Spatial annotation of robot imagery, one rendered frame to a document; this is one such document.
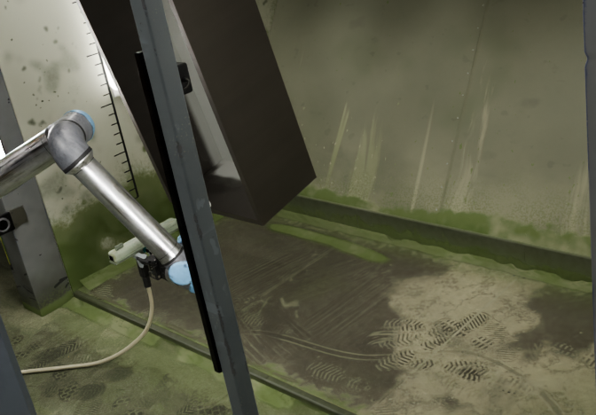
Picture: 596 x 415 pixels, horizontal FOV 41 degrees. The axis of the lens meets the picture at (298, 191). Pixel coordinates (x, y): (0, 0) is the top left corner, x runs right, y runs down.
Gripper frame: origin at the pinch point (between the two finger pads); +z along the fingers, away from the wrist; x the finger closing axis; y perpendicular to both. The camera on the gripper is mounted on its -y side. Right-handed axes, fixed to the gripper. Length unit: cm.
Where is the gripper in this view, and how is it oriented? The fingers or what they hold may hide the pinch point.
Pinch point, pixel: (137, 249)
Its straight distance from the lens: 309.5
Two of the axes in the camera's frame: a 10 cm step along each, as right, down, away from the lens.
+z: -7.5, -2.4, 6.2
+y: 1.2, 8.7, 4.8
